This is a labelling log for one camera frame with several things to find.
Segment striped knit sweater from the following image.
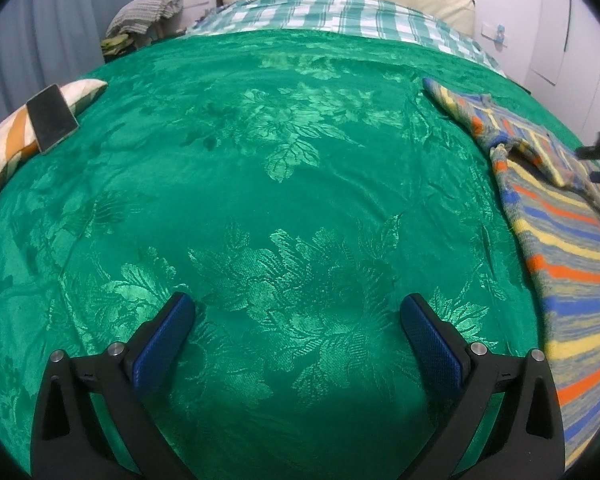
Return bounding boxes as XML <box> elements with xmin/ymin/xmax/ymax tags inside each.
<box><xmin>422</xmin><ymin>77</ymin><xmax>600</xmax><ymax>470</ymax></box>

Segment pile of clothes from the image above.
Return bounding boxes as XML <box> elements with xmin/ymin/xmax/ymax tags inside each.
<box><xmin>101</xmin><ymin>0</ymin><xmax>185</xmax><ymax>58</ymax></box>

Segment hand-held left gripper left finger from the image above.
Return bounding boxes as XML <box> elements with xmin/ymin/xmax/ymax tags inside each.
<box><xmin>30</xmin><ymin>291</ymin><xmax>197</xmax><ymax>480</ymax></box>

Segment black phone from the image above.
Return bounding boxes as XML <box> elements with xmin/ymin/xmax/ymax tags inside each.
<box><xmin>26</xmin><ymin>84</ymin><xmax>80</xmax><ymax>155</ymax></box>

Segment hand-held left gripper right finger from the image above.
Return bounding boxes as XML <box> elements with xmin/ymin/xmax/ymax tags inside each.
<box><xmin>399</xmin><ymin>294</ymin><xmax>566</xmax><ymax>480</ymax></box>

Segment patterned cream pillow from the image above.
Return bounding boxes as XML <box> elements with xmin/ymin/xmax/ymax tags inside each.
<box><xmin>0</xmin><ymin>78</ymin><xmax>109</xmax><ymax>211</ymax></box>

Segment grey-blue curtain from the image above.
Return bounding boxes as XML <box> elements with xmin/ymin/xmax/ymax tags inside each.
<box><xmin>0</xmin><ymin>0</ymin><xmax>150</xmax><ymax>131</ymax></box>

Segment green floral bedspread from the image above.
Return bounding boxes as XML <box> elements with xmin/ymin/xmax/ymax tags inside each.
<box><xmin>0</xmin><ymin>27</ymin><xmax>598</xmax><ymax>480</ymax></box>

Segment white wardrobe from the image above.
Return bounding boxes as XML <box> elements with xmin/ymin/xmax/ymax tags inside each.
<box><xmin>522</xmin><ymin>0</ymin><xmax>600</xmax><ymax>148</ymax></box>

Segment green checkered pillow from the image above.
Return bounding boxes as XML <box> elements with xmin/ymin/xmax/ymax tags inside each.
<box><xmin>182</xmin><ymin>0</ymin><xmax>507</xmax><ymax>78</ymax></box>

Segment wall socket with blue plug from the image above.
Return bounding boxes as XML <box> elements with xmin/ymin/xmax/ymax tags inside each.
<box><xmin>481</xmin><ymin>21</ymin><xmax>510</xmax><ymax>52</ymax></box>

